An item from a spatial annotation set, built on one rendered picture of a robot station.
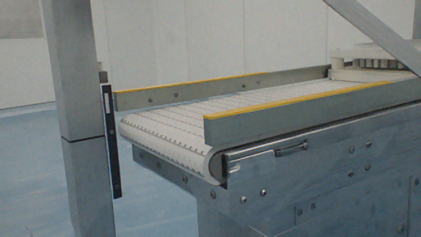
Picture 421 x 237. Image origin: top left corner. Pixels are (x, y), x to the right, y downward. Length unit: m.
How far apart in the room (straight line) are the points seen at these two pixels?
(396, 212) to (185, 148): 0.51
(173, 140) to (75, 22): 0.26
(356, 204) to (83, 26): 0.55
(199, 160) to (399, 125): 0.37
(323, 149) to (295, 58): 4.10
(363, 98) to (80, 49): 0.43
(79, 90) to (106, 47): 5.44
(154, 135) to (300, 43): 4.11
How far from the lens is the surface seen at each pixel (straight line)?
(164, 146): 0.52
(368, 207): 0.78
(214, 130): 0.42
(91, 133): 0.66
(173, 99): 0.70
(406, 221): 0.91
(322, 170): 0.57
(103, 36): 6.07
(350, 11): 0.54
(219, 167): 0.45
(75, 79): 0.64
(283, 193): 0.52
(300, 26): 4.59
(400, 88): 0.68
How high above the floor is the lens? 0.94
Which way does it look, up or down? 12 degrees down
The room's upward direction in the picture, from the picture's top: 3 degrees counter-clockwise
